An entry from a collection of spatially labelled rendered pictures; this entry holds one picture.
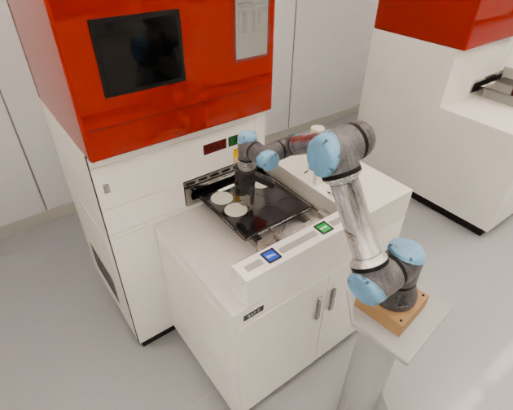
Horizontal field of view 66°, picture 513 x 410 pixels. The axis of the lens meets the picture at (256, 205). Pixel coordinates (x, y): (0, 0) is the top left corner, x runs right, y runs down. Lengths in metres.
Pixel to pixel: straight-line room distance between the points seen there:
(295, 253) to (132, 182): 0.71
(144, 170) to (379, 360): 1.17
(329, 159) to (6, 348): 2.12
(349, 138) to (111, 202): 0.98
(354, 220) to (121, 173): 0.92
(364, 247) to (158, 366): 1.46
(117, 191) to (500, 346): 2.19
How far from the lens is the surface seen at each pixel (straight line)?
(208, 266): 1.58
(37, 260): 3.12
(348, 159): 1.11
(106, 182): 1.62
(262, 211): 1.71
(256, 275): 1.35
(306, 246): 1.46
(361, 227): 1.17
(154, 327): 2.27
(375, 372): 1.73
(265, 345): 1.71
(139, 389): 2.27
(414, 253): 1.31
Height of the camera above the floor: 1.95
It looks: 37 degrees down
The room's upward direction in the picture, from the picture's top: 1 degrees clockwise
